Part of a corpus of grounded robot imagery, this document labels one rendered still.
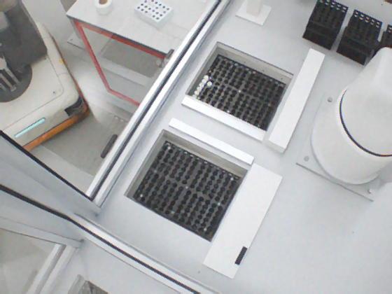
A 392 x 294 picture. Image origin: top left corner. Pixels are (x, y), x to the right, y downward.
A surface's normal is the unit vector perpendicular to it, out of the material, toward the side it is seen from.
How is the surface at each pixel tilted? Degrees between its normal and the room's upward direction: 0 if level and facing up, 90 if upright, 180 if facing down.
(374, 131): 75
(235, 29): 0
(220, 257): 0
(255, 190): 0
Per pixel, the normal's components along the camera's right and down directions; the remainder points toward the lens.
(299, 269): -0.02, -0.35
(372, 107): -0.51, 0.69
